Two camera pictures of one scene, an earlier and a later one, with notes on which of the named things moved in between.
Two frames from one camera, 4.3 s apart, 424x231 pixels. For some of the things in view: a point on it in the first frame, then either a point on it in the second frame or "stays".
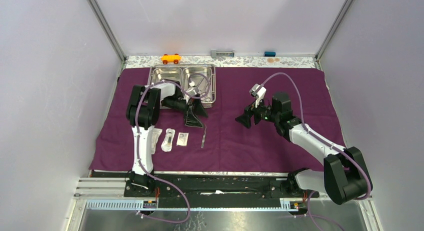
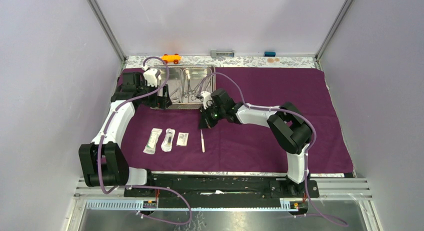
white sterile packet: x=166 y=145 stays
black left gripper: x=191 y=119 → x=156 y=102
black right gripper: x=245 y=119 → x=205 y=122
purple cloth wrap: x=222 y=145 stays
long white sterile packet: x=155 y=133 stays
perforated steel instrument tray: x=194 y=79 stays
